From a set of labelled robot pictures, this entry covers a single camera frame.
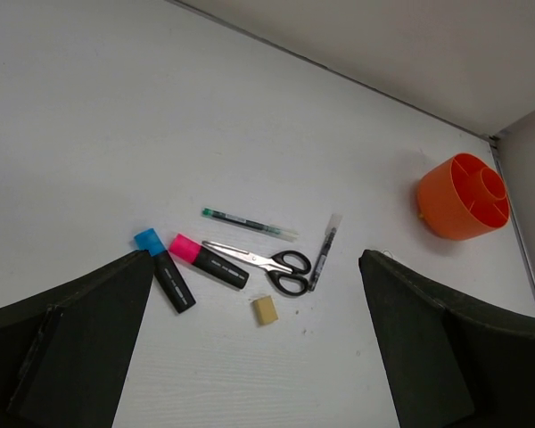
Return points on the orange round compartment container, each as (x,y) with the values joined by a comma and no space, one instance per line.
(463,198)

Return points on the green gel pen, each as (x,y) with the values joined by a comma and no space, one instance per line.
(256,226)

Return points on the black handled scissors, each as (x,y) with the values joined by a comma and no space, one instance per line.
(287,270)

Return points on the pink capped black highlighter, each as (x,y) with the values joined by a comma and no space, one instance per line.
(197,255)

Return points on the tan eraser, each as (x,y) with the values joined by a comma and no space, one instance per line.
(265,310)

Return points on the blue capped black highlighter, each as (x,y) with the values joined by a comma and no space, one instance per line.
(166,271)

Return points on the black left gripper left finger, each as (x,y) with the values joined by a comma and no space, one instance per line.
(65,352)

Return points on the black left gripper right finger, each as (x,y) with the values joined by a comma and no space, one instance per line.
(451,360)

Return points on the black gel pen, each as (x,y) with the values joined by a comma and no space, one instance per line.
(330,233)

